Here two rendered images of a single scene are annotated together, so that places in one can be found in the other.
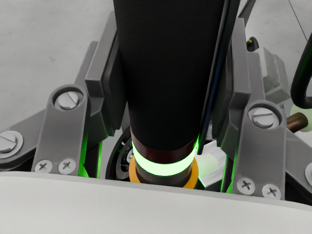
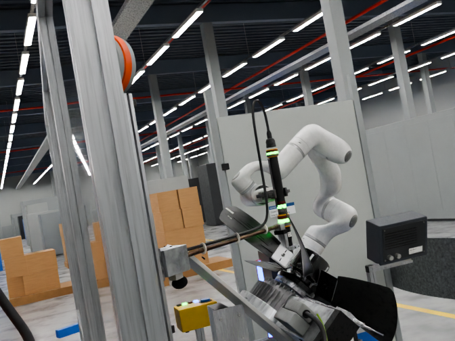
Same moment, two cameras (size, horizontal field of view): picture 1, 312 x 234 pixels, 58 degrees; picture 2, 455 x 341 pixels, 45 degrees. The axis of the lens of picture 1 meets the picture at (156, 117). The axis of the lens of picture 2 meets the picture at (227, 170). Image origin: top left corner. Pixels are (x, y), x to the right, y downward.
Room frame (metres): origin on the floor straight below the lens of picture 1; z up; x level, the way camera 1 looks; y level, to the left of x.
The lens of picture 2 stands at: (1.78, -1.03, 1.53)
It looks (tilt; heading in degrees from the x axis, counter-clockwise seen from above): 1 degrees up; 154
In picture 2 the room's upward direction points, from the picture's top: 10 degrees counter-clockwise
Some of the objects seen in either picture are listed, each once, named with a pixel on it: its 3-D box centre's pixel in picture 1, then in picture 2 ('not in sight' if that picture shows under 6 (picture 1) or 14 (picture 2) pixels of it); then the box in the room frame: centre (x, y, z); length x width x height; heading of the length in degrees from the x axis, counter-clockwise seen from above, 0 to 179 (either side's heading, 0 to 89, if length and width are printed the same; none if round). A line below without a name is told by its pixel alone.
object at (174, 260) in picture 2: not in sight; (166, 261); (0.37, -0.56, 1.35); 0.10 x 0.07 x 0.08; 117
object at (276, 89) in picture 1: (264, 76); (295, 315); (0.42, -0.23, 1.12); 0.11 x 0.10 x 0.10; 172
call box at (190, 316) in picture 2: not in sight; (197, 316); (-0.32, -0.25, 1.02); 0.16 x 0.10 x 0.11; 82
